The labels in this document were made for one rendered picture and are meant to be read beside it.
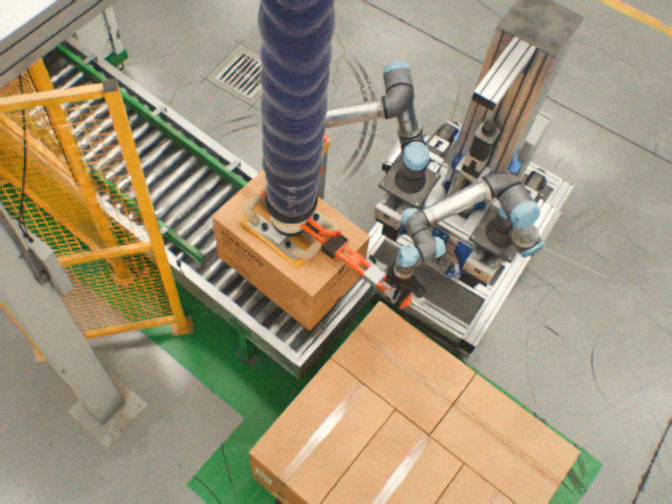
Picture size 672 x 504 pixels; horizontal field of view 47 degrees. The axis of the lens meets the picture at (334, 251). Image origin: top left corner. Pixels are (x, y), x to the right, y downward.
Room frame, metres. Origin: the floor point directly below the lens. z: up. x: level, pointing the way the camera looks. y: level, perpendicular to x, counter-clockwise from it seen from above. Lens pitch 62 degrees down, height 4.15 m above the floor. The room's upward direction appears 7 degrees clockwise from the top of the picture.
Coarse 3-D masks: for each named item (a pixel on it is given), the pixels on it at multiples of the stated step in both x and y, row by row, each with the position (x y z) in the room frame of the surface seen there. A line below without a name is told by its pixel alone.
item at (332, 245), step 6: (324, 240) 1.57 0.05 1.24; (330, 240) 1.58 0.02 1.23; (336, 240) 1.58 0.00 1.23; (342, 240) 1.58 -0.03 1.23; (348, 240) 1.59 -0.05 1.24; (324, 246) 1.54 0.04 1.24; (330, 246) 1.55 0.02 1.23; (336, 246) 1.55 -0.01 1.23; (342, 246) 1.55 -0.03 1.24; (324, 252) 1.53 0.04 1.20; (330, 252) 1.52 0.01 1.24; (336, 252) 1.52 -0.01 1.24; (342, 252) 1.55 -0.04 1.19; (330, 258) 1.51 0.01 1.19; (336, 258) 1.51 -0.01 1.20
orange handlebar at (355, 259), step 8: (312, 224) 1.65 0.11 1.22; (312, 232) 1.61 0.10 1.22; (320, 240) 1.58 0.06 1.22; (344, 248) 1.55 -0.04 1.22; (344, 256) 1.51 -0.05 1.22; (352, 256) 1.51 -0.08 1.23; (360, 256) 1.52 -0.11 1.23; (352, 264) 1.48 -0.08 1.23; (368, 264) 1.49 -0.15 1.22; (360, 272) 1.45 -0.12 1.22; (384, 288) 1.39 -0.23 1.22; (408, 304) 1.33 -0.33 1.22
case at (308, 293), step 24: (240, 192) 1.84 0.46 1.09; (216, 216) 1.70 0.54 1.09; (240, 216) 1.72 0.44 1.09; (336, 216) 1.78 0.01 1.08; (216, 240) 1.70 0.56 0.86; (240, 240) 1.61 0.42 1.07; (360, 240) 1.68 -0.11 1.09; (240, 264) 1.61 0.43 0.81; (264, 264) 1.53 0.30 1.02; (288, 264) 1.51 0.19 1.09; (312, 264) 1.53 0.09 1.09; (336, 264) 1.54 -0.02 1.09; (360, 264) 1.67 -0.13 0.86; (264, 288) 1.53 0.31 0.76; (288, 288) 1.45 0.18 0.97; (312, 288) 1.41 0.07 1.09; (336, 288) 1.52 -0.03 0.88; (288, 312) 1.44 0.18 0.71; (312, 312) 1.38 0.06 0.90
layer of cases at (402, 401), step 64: (384, 320) 1.54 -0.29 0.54; (320, 384) 1.16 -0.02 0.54; (384, 384) 1.20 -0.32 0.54; (448, 384) 1.25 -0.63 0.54; (256, 448) 0.82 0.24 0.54; (320, 448) 0.86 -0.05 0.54; (384, 448) 0.90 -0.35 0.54; (448, 448) 0.94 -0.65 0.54; (512, 448) 0.97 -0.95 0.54; (576, 448) 1.01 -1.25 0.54
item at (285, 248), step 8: (264, 216) 1.72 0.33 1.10; (248, 224) 1.67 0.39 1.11; (256, 224) 1.67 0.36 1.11; (264, 224) 1.67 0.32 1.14; (256, 232) 1.64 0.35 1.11; (264, 232) 1.64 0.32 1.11; (264, 240) 1.60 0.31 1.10; (272, 240) 1.60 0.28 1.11; (288, 240) 1.62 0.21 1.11; (272, 248) 1.57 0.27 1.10; (280, 248) 1.57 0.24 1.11; (288, 248) 1.57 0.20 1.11; (304, 248) 1.59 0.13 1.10; (288, 256) 1.54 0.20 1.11; (296, 264) 1.51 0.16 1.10
